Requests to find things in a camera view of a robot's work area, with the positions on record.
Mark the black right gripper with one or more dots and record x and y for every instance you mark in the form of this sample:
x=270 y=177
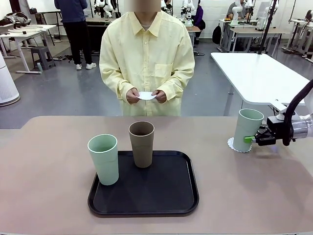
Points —
x=275 y=128

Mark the pale green cup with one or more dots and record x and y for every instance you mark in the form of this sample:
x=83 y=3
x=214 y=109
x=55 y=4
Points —
x=104 y=161
x=244 y=129

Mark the brown cup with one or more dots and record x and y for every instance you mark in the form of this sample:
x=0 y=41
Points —
x=142 y=149

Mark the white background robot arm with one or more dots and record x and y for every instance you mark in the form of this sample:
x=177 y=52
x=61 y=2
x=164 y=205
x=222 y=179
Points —
x=235 y=14

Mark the person's left forearm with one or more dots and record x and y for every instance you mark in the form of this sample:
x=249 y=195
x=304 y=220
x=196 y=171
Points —
x=179 y=85

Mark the person's right forearm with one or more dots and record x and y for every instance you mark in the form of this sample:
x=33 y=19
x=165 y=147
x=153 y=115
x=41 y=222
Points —
x=115 y=84

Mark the person's left hand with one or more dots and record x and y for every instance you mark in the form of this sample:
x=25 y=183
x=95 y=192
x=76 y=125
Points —
x=160 y=96

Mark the person's right hand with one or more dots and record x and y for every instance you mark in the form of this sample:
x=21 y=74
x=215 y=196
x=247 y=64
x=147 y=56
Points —
x=132 y=96

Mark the white rounded table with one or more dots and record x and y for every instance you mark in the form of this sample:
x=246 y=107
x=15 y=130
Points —
x=256 y=76

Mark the grey background desk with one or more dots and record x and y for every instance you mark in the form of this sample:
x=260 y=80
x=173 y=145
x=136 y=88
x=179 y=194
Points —
x=252 y=31

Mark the black tripod stand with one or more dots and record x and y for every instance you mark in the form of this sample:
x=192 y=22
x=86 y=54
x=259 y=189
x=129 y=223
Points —
x=267 y=27

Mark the black backpack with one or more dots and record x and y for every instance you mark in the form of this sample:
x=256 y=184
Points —
x=216 y=34

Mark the seated person in grey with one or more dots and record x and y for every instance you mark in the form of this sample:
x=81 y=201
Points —
x=232 y=11

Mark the black plastic tray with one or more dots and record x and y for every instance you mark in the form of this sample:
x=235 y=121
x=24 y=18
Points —
x=146 y=195

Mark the person in yellow shirt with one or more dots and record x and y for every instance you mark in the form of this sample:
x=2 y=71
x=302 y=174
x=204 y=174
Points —
x=146 y=56

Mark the seated person in patterned top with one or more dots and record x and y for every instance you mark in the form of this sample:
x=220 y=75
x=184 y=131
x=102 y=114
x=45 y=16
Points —
x=167 y=5

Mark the standing person in blue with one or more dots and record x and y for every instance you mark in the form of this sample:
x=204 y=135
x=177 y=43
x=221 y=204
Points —
x=73 y=29

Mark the small green bottle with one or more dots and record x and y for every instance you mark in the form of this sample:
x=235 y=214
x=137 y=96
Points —
x=39 y=66

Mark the grey plastic stool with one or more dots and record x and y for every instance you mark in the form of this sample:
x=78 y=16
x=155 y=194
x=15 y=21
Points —
x=42 y=55

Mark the white desk with clutter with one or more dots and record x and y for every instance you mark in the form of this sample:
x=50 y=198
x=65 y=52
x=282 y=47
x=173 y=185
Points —
x=24 y=35

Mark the dark bag on desk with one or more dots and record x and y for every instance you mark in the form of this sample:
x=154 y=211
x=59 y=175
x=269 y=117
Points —
x=14 y=19

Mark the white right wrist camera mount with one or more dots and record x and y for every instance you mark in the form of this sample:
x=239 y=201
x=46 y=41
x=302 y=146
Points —
x=280 y=109

